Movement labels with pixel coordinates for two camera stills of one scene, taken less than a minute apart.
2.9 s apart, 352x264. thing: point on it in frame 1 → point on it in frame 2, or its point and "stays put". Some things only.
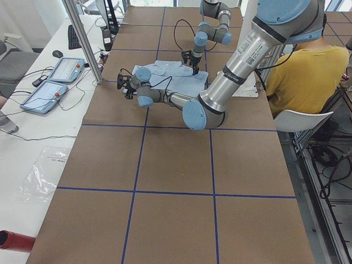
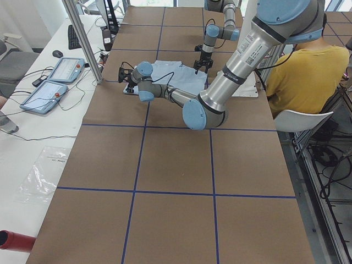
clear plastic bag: [40, 181] stays put
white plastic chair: [290, 121] stays put
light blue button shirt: [175, 76] stays put
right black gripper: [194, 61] → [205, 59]
